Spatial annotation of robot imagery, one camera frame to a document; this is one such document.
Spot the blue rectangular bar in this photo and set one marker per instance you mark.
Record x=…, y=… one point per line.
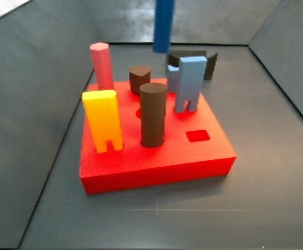
x=163, y=25

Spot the black curved fixture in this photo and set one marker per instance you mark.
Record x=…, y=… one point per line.
x=193, y=60

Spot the brown cylinder peg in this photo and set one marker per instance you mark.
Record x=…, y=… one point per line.
x=153, y=106

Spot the yellow peg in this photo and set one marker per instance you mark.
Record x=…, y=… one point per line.
x=102, y=108

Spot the brown heart peg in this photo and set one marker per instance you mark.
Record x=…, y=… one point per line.
x=139, y=77

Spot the light blue notched peg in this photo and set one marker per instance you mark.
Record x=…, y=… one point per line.
x=173, y=78

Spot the light blue tall peg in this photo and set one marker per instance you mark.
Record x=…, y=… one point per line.
x=189, y=90

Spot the pink hexagonal peg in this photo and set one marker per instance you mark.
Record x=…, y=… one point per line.
x=101, y=58

